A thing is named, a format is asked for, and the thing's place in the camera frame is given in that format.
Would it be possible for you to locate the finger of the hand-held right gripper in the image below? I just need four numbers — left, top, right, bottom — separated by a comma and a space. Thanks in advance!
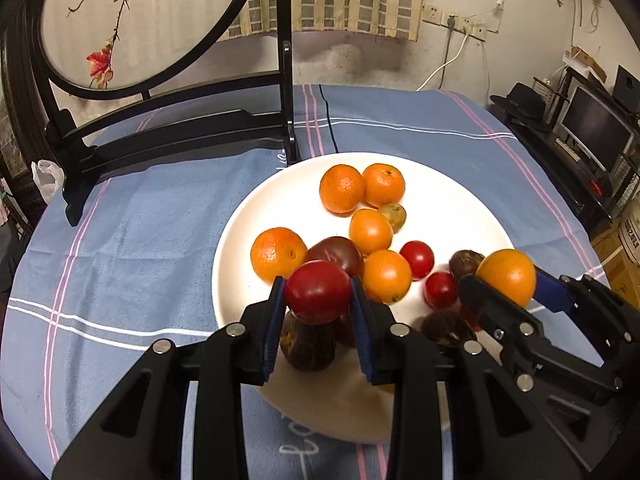
534, 266, 640, 377
457, 274, 628, 476

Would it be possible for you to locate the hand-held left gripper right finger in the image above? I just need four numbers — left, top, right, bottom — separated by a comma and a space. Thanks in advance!
349, 276, 583, 480

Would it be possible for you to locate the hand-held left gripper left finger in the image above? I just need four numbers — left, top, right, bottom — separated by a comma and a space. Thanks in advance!
52, 275, 287, 480

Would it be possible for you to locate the dark brown passion fruit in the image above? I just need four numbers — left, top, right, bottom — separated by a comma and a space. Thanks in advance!
420, 310, 478, 348
279, 312, 337, 372

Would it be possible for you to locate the white plate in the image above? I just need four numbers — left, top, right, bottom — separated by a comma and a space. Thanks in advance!
211, 152, 516, 445

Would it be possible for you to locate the dark purple fruit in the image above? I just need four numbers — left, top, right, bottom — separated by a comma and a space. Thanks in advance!
334, 312, 357, 348

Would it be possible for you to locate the large cardboard box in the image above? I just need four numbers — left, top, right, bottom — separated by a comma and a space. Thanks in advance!
590, 220, 640, 283

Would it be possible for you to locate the white bucket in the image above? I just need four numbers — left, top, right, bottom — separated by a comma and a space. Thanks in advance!
617, 207, 640, 261

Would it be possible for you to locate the black media stand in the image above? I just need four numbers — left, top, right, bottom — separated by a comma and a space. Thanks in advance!
487, 70, 640, 221

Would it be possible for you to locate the blue plaid tablecloth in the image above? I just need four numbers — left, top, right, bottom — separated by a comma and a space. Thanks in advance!
0, 82, 608, 480

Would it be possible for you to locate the computer monitor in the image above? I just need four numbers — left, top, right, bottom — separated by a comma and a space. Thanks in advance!
559, 84, 636, 171

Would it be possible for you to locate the black hat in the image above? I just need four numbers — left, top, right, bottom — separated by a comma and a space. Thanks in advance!
490, 83, 548, 121

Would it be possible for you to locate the black speaker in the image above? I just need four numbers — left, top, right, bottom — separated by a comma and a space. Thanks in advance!
612, 65, 640, 111

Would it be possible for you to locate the small cardboard box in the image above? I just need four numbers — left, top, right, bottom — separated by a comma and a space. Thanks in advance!
565, 46, 608, 83

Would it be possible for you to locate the black framed embroidery screen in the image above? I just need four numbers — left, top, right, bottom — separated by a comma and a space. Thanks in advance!
37, 0, 303, 227

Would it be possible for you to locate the white plastic bag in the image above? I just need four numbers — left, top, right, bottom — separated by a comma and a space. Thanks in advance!
31, 159, 66, 206

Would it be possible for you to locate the thin black cable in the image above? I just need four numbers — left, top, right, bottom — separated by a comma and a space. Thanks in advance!
319, 85, 342, 154

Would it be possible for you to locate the white power cable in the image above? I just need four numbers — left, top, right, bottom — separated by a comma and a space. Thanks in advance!
415, 35, 468, 92

